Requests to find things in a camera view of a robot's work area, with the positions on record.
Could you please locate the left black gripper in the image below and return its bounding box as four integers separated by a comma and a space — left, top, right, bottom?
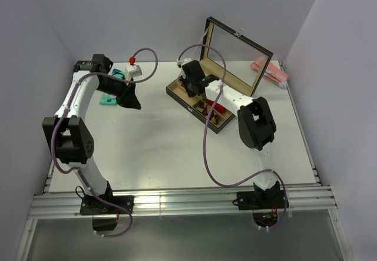
97, 76, 141, 110

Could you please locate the brown argyle sock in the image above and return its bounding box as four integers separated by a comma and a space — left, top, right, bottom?
196, 101, 220, 125

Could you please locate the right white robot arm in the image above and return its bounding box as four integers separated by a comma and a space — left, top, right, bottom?
177, 58, 283, 208

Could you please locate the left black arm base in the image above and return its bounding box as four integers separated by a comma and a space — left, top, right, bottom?
75, 184, 134, 233

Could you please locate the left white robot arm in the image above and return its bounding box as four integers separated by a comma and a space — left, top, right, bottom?
42, 54, 142, 213

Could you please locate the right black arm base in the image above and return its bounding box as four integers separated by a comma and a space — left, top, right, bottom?
232, 186, 289, 230

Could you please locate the teal green sock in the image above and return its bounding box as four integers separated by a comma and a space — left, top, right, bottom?
99, 68, 125, 105

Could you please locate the red rolled sock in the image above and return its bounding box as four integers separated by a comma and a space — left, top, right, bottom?
206, 100, 227, 114

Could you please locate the black compartment box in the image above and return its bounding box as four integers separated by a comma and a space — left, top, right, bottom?
166, 16, 273, 123

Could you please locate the pink sock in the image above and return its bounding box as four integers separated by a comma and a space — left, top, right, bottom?
250, 57, 289, 89

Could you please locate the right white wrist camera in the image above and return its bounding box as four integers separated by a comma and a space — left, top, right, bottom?
176, 58, 192, 68

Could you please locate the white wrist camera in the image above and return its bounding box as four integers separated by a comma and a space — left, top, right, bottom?
176, 58, 192, 68
124, 56, 143, 80

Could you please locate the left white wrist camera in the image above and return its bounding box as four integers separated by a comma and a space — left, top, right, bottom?
124, 56, 143, 80

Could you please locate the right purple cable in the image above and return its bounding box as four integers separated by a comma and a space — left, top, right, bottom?
177, 44, 288, 232

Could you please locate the purple cable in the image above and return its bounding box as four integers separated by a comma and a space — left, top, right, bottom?
50, 47, 158, 239
177, 44, 288, 232

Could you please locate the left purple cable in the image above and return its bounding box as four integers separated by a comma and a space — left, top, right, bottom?
50, 47, 158, 239

